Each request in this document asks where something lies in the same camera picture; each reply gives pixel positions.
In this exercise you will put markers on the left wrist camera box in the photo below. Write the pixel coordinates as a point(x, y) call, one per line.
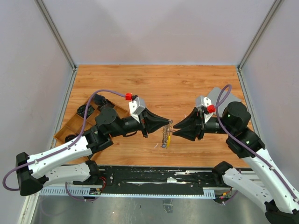
point(136, 107)

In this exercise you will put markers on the green black item in tray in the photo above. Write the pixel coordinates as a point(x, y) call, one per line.
point(81, 110)

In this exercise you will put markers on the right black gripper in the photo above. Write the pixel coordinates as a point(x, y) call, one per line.
point(195, 119)

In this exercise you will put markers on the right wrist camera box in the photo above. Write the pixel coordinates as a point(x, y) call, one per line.
point(204, 104)

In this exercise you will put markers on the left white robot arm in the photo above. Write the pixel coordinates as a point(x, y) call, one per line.
point(40, 170)

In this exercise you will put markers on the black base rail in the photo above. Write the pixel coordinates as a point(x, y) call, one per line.
point(141, 180)

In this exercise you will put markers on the black items in tray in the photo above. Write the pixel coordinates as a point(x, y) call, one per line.
point(102, 102)

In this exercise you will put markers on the wooden compartment tray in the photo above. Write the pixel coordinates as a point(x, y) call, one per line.
point(73, 126)

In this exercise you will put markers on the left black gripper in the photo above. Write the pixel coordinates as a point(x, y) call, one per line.
point(150, 122)

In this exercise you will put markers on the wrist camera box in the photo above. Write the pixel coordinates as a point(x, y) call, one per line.
point(136, 107)
point(204, 104)

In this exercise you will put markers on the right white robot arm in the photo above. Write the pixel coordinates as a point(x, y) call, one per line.
point(277, 198)

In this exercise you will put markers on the keyring with coloured keys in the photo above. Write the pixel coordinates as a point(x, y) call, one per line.
point(167, 130)

